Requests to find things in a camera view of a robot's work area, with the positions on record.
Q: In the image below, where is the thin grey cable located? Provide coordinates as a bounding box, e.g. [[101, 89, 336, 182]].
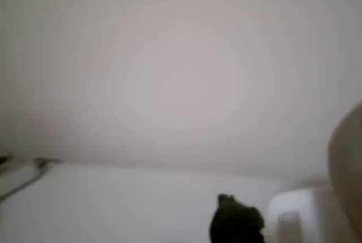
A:
[[0, 155, 64, 200]]

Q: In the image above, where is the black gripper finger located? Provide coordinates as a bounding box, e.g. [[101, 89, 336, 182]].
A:
[[209, 193, 266, 243]]

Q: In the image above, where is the white electric rice cooker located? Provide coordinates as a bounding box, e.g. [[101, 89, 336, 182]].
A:
[[267, 104, 362, 243]]

